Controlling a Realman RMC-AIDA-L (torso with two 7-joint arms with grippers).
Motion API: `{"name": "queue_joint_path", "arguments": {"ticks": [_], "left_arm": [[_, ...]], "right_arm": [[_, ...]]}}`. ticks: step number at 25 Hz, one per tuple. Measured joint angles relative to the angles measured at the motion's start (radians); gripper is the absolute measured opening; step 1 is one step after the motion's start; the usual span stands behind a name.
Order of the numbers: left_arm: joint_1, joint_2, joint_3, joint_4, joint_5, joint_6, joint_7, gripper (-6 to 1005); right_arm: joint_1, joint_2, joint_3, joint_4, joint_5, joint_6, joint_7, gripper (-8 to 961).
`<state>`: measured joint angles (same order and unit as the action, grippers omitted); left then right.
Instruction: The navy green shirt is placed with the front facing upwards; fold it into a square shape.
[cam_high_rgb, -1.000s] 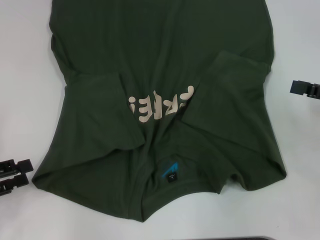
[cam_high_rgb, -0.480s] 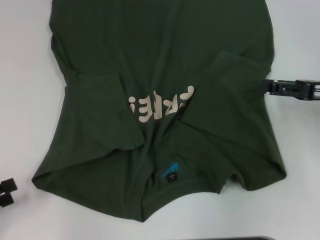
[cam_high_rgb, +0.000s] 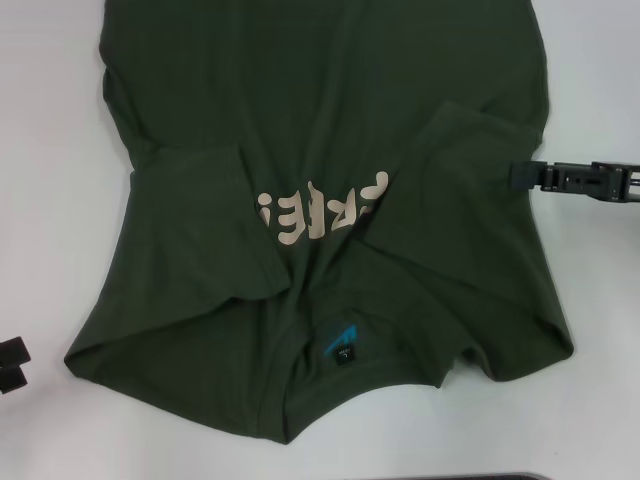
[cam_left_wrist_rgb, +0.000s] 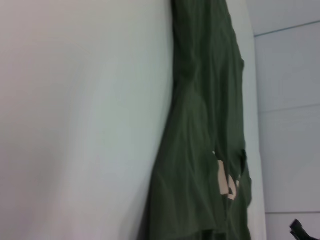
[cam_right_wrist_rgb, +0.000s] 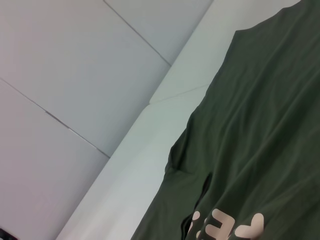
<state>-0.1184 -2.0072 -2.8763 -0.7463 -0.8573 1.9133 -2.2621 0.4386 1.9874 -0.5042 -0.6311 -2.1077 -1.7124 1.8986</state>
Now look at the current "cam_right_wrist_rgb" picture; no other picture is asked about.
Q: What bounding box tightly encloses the dark green printed t-shirt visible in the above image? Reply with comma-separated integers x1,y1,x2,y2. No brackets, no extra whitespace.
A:
129,0,320,240

